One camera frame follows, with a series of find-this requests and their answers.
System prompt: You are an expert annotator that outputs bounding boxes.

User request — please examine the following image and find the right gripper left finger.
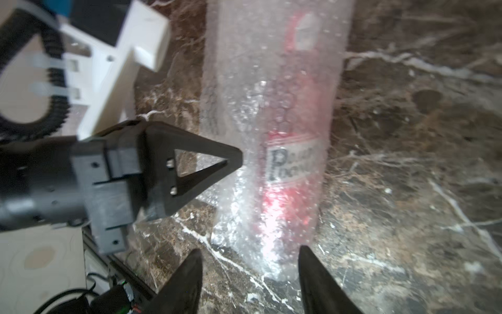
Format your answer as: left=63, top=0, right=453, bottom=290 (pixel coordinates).
left=143, top=249, right=203, bottom=314

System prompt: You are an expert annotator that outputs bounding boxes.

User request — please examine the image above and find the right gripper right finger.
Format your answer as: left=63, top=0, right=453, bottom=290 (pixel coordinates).
left=298, top=245, right=363, bottom=314

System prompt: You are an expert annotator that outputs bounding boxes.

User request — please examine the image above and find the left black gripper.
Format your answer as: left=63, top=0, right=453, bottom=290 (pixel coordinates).
left=1, top=120, right=146, bottom=255

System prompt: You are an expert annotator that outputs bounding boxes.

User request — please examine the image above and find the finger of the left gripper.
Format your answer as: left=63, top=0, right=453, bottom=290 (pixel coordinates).
left=139, top=122, right=243, bottom=220

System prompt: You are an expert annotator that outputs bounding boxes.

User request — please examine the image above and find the red drink bottle back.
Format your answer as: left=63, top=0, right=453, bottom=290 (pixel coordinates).
left=252, top=10, right=336, bottom=264

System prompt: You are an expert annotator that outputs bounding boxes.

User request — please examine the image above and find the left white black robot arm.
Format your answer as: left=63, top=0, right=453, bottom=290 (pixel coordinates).
left=1, top=1, right=243, bottom=255

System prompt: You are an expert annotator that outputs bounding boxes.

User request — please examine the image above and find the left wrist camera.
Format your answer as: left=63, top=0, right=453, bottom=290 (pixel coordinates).
left=60, top=1, right=171, bottom=140

